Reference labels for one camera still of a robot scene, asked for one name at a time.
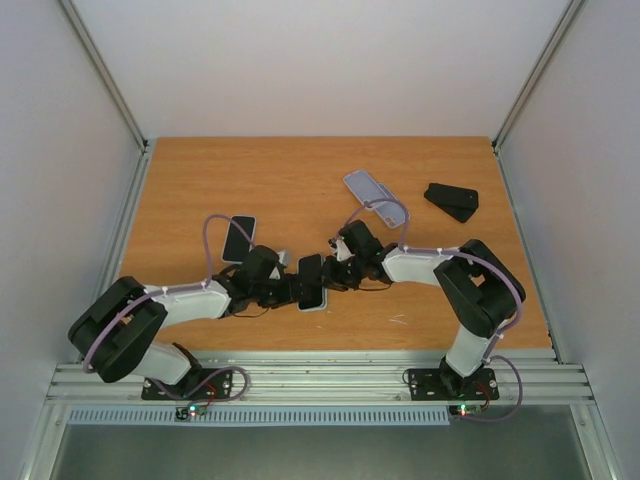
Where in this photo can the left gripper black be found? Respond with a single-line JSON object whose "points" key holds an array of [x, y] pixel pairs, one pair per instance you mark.
{"points": [[292, 292]]}

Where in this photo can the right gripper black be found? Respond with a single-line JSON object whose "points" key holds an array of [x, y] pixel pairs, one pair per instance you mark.
{"points": [[334, 273]]}

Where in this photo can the light blue phone case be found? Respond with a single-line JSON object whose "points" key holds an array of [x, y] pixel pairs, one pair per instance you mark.
{"points": [[315, 300]]}

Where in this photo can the black phone white edge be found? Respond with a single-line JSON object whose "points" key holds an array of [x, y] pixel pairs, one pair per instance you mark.
{"points": [[309, 270]]}

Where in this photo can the lavender phone case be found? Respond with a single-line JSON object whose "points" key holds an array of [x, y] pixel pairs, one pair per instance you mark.
{"points": [[240, 240]]}

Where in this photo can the black phone green edge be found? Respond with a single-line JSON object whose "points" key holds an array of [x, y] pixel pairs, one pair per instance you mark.
{"points": [[239, 239]]}

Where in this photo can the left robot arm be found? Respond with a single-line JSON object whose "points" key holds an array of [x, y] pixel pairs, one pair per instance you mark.
{"points": [[116, 334]]}

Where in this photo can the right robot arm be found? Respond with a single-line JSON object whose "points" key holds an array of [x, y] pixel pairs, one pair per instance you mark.
{"points": [[484, 295]]}

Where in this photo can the black phone case top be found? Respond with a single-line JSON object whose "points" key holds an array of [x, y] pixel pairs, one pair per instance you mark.
{"points": [[452, 196]]}

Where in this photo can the left controller board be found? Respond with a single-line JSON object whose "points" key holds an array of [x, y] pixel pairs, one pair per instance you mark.
{"points": [[192, 412]]}

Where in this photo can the controller board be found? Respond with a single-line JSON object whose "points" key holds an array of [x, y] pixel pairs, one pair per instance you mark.
{"points": [[466, 410], [192, 412]]}

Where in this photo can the right controller board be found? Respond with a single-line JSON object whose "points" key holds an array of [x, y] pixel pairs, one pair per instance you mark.
{"points": [[466, 410]]}

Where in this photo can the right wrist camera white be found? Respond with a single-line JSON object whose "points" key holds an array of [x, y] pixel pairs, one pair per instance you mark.
{"points": [[339, 249]]}

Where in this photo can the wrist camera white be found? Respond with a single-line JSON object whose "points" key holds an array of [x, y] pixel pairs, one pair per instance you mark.
{"points": [[279, 270], [339, 249]]}

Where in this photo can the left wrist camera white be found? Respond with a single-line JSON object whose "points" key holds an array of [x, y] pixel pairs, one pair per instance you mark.
{"points": [[279, 270]]}

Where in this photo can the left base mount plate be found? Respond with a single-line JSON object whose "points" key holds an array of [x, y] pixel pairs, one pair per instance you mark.
{"points": [[204, 384]]}

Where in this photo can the base mount plate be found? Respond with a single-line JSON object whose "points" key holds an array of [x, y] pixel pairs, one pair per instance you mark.
{"points": [[204, 384], [430, 384]]}

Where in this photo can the grey slotted cable duct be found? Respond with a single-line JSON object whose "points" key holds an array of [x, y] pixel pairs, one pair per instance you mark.
{"points": [[260, 416]]}

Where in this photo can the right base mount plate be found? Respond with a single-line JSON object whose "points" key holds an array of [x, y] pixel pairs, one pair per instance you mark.
{"points": [[430, 384]]}

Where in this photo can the aluminium rail frame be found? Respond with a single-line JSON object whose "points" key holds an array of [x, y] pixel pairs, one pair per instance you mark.
{"points": [[343, 378]]}

